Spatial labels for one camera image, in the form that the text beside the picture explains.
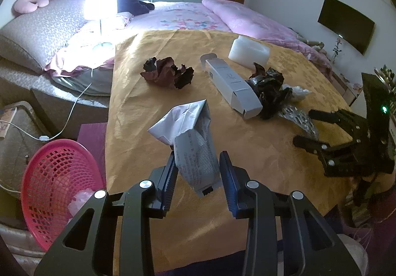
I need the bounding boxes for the white paper bag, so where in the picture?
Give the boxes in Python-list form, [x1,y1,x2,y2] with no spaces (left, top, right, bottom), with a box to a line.
[148,100,222,197]

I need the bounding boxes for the grey cardboard box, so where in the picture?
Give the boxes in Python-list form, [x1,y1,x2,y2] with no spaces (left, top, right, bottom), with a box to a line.
[200,53,262,119]

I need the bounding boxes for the trash in basket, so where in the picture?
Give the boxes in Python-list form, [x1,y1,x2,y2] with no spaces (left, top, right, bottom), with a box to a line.
[67,188,94,216]

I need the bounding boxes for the white crumpled tissue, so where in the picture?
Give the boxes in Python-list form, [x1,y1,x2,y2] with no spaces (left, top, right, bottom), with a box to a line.
[281,84,312,103]

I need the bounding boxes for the golden yellow bedspread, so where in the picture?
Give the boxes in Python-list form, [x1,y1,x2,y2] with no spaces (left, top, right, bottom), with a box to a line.
[105,28,372,274]

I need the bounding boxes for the black crumpled plastic bag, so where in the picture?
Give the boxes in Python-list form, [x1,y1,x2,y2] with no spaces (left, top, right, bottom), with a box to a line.
[246,62,293,119]

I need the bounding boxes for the purple floor mat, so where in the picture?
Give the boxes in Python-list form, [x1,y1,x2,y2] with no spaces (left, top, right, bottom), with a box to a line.
[77,123,107,181]

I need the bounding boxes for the pink plastic mesh basket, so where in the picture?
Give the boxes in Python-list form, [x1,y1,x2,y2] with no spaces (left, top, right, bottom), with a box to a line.
[21,139,105,251]

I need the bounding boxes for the pink quilt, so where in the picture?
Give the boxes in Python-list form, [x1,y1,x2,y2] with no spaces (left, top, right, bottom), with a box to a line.
[201,0,330,66]

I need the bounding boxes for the brown bedside cabinet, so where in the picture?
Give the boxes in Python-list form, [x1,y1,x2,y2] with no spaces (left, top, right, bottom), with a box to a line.
[1,101,49,198]

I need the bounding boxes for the pink floral bed sheet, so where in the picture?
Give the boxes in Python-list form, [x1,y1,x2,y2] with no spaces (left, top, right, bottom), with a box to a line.
[45,1,230,77]

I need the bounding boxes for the colourful book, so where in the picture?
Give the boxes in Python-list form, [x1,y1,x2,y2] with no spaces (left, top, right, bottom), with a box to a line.
[0,107,17,139]

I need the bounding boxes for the dark clothing pile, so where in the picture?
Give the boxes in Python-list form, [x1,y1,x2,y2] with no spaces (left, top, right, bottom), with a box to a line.
[118,0,155,16]

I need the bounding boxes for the lit white table lamp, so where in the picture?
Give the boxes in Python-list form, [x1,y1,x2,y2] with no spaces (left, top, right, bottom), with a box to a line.
[83,0,118,47]

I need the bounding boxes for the pink neck pillow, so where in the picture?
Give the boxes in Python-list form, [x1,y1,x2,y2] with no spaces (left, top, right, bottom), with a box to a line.
[13,0,50,14]

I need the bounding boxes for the wall mounted black television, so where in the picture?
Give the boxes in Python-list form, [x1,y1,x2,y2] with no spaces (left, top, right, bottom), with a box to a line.
[318,0,375,55]

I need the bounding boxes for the white power cable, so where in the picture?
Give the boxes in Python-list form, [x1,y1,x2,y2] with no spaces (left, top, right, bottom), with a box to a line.
[0,68,93,142]

